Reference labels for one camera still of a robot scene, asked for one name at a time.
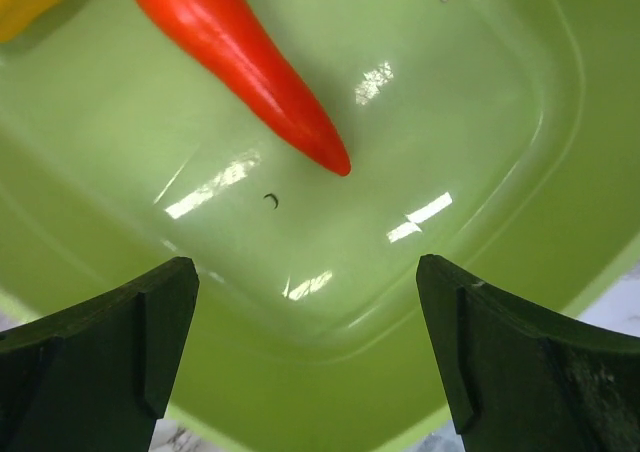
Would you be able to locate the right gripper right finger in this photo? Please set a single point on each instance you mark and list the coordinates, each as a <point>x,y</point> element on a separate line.
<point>520,377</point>

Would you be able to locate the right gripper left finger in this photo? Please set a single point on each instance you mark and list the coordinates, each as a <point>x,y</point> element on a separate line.
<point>98,376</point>

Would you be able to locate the orange carrot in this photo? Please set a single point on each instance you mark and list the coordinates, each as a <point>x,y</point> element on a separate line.
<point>227,39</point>

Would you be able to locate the green plastic tray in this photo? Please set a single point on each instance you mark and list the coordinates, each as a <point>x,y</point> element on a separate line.
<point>500,134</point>

